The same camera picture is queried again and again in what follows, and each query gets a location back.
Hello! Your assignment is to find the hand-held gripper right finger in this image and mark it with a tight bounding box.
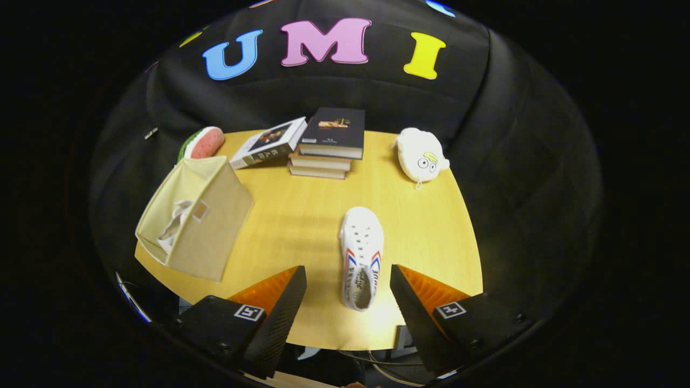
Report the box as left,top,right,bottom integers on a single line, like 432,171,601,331
389,264,541,376

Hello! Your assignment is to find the brown book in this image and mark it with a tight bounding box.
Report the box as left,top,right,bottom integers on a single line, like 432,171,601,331
287,163,347,181
290,151,353,172

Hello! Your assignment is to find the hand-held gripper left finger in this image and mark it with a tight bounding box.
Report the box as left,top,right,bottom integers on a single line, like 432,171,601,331
172,265,308,379

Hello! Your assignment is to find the white book with portrait cover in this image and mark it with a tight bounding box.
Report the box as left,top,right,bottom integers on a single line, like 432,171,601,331
229,116,308,171

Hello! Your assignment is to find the black hardcover book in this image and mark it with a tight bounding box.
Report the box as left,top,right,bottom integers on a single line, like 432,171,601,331
298,107,367,161

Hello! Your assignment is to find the watermelon slice plush toy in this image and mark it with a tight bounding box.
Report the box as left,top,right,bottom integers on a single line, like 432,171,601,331
177,126,226,164

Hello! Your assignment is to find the beige fabric storage box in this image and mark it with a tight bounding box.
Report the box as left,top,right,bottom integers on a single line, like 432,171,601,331
134,156,256,284

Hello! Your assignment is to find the white plush toy with eyes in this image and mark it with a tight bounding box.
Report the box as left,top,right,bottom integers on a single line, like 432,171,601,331
391,127,451,191

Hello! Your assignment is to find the black backdrop cloth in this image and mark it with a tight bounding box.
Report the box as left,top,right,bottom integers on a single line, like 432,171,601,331
89,0,603,324

